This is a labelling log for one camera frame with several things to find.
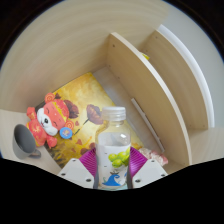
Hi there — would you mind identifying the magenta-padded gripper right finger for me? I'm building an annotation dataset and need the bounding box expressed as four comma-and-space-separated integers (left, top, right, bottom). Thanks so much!
128, 146, 168, 190

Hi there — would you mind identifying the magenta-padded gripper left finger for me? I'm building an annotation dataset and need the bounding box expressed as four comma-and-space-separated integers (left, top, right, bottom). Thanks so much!
57, 147, 98, 190

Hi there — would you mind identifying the clear printed drink bottle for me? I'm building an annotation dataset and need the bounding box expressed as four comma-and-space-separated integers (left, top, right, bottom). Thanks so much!
94, 106, 133, 190

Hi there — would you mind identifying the white light strip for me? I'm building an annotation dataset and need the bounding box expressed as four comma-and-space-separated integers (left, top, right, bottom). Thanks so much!
130, 97, 166, 154

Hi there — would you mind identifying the red mouse plush toy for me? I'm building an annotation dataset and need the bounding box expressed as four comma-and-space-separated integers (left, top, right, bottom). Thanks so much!
25, 92, 81, 150

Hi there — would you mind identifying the grey mug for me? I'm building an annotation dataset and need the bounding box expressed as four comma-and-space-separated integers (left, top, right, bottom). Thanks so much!
12, 123, 43, 160

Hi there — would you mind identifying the light wooden shelf board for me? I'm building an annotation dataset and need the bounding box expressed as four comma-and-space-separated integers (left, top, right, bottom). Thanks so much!
139, 23, 216, 131
105, 31, 194, 167

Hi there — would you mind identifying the yellow flower painting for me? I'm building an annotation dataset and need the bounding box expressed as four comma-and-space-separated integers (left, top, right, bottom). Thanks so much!
43, 72, 144, 169

